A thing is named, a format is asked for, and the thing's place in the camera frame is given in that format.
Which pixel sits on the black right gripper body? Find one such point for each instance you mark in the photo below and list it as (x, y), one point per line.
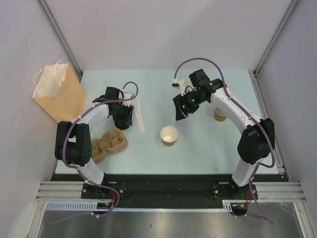
(193, 98)

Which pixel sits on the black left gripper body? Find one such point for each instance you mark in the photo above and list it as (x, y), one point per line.
(123, 113)

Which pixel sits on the black plastic cup lid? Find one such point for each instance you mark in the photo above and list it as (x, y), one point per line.
(122, 126)

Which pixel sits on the single brown paper cup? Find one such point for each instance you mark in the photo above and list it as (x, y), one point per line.
(169, 135)

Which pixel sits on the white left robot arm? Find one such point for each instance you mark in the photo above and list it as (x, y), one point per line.
(73, 138)

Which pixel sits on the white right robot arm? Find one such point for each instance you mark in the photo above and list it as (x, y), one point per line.
(257, 134)

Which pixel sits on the paper wrapped straw two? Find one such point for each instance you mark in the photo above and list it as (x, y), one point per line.
(140, 114)

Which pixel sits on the brown pulp cup carrier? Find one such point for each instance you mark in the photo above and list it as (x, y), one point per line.
(112, 142)

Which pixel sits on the stack of brown paper cups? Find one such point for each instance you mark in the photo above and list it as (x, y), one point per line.
(219, 115)

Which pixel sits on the brown paper bag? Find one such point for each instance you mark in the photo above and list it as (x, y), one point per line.
(58, 91)

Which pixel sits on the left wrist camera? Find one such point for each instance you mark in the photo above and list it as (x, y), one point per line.
(129, 98)

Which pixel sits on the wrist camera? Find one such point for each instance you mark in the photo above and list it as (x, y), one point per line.
(180, 84)
(129, 98)

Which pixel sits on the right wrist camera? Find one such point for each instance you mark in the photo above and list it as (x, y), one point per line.
(180, 84)

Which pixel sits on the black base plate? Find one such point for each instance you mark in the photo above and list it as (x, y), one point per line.
(216, 187)

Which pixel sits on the aluminium frame rail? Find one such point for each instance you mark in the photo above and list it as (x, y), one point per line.
(72, 190)

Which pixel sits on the white slotted cable duct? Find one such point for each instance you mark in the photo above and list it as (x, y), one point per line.
(71, 205)

